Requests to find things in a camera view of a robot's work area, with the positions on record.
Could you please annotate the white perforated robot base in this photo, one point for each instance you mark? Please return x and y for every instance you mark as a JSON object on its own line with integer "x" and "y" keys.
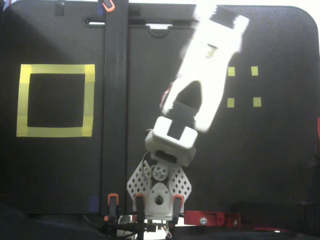
{"x": 182, "y": 187}

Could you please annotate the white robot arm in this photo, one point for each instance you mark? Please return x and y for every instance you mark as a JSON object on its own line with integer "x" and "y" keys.
{"x": 207, "y": 70}

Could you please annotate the small yellow tape marker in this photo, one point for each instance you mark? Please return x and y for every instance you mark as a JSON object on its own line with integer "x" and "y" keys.
{"x": 257, "y": 102}
{"x": 231, "y": 71}
{"x": 231, "y": 102}
{"x": 254, "y": 70}

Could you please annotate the orange black spring clamp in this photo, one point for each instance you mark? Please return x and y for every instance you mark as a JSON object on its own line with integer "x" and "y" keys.
{"x": 108, "y": 5}
{"x": 113, "y": 205}

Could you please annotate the yellow tape square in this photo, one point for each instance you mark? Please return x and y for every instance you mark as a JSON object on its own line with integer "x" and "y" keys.
{"x": 55, "y": 132}

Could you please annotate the blue tape piece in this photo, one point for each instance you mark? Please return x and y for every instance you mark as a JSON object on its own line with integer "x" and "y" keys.
{"x": 100, "y": 10}
{"x": 93, "y": 203}

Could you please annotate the dark tape patch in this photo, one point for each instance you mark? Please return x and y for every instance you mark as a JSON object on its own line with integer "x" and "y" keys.
{"x": 59, "y": 8}

